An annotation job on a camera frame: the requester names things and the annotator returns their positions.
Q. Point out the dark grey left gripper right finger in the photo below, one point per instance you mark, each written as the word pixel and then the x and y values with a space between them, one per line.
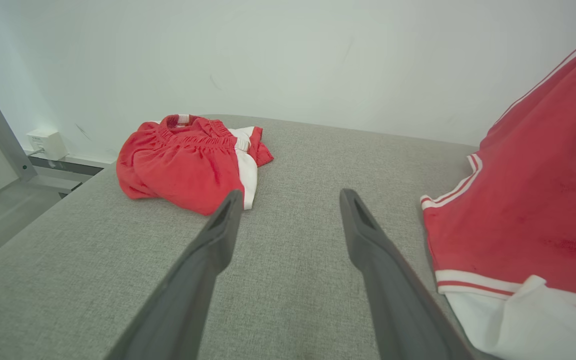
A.
pixel 398 300

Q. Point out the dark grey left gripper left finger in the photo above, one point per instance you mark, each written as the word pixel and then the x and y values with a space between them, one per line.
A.
pixel 188 295

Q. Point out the red shorts with white stripes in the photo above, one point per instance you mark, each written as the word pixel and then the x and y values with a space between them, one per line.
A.
pixel 183 165

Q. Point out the red basketball jersey with number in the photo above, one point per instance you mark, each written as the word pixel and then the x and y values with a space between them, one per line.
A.
pixel 543 210

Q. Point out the white and dark baseboard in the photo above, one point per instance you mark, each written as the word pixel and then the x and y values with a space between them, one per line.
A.
pixel 68 167

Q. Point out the white wall socket box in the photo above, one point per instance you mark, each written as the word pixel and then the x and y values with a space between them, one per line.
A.
pixel 48 144

